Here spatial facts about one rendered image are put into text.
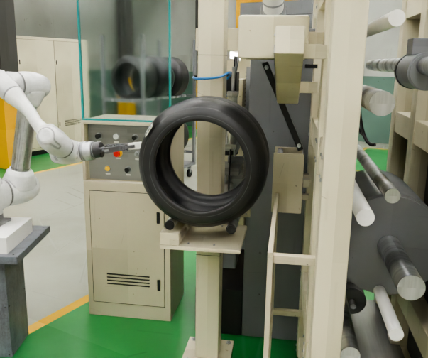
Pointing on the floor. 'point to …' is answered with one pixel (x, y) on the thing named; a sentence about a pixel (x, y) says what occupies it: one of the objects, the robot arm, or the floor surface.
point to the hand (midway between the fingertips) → (135, 145)
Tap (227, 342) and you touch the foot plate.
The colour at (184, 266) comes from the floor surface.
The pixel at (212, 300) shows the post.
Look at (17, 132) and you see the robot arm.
